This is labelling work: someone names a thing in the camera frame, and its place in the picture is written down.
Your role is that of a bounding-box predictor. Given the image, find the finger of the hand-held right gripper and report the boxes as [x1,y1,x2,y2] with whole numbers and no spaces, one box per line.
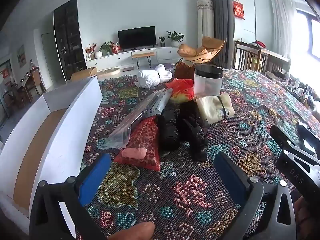
[297,121,320,155]
[270,124,298,152]

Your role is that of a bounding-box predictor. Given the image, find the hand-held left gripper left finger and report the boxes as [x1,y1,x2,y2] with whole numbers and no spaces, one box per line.
[29,152,112,240]

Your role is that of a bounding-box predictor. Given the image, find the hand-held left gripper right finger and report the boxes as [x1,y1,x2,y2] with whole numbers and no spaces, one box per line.
[214,152,297,240]

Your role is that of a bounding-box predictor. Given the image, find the white storage box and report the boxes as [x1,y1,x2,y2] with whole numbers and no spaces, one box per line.
[0,76,103,233]

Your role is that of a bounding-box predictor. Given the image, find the red patterned mesh bag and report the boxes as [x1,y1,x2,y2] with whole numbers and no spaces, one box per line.
[114,116,160,172]

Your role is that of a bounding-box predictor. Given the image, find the cream cloth bag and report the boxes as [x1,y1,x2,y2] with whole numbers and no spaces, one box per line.
[196,92,235,125]

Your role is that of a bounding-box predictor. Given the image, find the person's right hand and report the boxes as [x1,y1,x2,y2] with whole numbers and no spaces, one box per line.
[293,196,320,232]

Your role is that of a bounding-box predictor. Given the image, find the person's left hand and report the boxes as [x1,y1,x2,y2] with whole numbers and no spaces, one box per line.
[107,221,156,240]

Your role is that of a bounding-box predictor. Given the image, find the black cloth toy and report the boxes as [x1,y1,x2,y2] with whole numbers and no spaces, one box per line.
[175,100,209,162]

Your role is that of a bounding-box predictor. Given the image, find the grey plastic mailer bag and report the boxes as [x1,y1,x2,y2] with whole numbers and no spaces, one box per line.
[101,89,173,149]

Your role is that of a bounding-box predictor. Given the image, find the wooden dining chair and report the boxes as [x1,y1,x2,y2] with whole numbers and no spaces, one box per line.
[234,40,292,73]
[24,67,47,97]

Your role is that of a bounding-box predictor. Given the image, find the clear jar with black lid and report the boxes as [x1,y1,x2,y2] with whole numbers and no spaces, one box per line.
[194,65,224,98]

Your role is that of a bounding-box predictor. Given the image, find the orange fish plush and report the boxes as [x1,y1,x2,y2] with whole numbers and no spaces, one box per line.
[164,79,195,103]

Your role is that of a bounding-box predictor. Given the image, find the window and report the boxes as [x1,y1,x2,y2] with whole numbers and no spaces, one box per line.
[296,7,320,63]

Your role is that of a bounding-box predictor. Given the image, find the cardboard box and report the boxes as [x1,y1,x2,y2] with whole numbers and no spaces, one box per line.
[71,67,98,81]

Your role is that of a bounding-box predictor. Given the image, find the beige round cat bed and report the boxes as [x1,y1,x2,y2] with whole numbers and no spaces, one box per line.
[96,67,120,77]

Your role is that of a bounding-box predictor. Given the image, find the white curtain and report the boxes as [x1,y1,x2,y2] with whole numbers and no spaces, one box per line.
[270,0,300,65]

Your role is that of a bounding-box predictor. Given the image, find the white plush toy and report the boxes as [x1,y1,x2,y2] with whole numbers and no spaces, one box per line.
[135,64,172,89]

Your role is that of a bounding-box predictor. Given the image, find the brown plush toy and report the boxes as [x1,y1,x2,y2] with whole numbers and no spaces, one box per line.
[174,62,195,80]

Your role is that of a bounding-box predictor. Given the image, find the white television cabinet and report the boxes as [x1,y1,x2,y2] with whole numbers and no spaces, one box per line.
[86,46,184,72]

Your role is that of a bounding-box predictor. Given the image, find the orange lounge chair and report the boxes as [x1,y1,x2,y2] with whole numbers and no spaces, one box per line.
[177,36,225,67]

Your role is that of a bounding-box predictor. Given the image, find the red flower bouquet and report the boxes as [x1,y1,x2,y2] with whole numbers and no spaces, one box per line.
[85,43,97,60]

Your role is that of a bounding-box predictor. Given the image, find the bushy potted plant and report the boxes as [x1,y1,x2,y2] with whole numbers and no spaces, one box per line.
[100,41,114,55]

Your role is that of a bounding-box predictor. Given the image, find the wooden stool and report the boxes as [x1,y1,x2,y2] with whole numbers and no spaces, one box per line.
[132,52,156,69]

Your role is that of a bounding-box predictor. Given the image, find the grey curtain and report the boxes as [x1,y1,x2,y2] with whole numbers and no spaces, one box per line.
[204,0,234,69]

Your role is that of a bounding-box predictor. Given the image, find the dark glass cabinet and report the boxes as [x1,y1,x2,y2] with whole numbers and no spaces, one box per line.
[53,0,87,81]

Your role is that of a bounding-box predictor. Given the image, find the covered standing air conditioner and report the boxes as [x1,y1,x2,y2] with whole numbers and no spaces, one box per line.
[196,0,215,48]

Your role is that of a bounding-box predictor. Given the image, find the large potted plant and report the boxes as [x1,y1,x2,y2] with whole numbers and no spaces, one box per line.
[166,31,185,47]

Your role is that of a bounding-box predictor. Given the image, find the black television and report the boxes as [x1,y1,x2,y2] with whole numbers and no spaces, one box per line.
[117,26,157,49]

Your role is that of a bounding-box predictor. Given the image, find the red wall hanging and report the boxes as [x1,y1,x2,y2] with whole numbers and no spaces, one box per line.
[232,0,245,20]

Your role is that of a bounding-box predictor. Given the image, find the framed wall painting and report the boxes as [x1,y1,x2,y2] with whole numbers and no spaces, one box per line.
[17,44,27,68]

